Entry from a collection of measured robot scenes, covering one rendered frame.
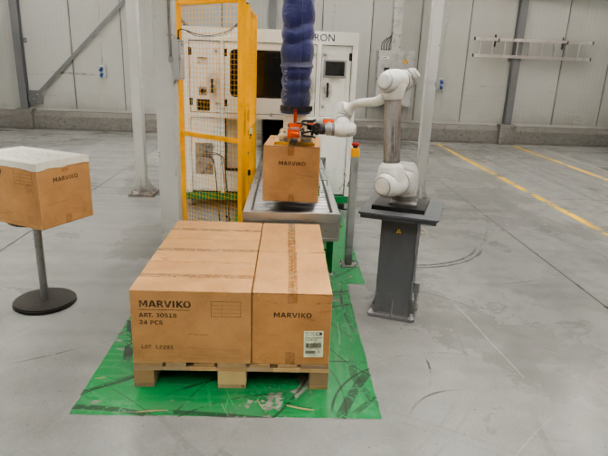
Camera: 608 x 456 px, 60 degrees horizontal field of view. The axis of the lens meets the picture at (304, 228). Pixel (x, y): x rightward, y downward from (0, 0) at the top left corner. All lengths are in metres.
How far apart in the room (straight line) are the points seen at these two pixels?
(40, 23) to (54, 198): 10.21
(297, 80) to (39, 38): 10.22
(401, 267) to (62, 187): 2.19
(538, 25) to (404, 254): 10.64
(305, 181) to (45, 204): 1.67
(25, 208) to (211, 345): 1.47
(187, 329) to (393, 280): 1.48
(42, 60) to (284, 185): 10.30
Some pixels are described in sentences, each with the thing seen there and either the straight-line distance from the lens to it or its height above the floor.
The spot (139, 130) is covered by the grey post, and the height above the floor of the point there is 0.79.
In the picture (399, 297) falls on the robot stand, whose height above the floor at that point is 0.15.
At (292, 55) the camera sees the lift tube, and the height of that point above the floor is 1.68.
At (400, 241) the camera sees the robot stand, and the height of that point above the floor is 0.55.
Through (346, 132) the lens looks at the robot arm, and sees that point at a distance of 3.65.
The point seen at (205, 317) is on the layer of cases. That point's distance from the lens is 2.71.
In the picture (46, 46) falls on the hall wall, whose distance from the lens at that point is 13.51.
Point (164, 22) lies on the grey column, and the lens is 4.45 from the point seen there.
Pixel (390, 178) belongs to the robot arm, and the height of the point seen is 0.99.
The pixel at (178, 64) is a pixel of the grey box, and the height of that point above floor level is 1.58.
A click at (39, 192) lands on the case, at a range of 3.46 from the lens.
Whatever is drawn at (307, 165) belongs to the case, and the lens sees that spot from 3.76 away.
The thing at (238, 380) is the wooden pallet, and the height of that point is 0.05.
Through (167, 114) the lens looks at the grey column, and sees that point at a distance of 4.47.
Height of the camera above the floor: 1.62
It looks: 17 degrees down
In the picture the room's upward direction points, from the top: 2 degrees clockwise
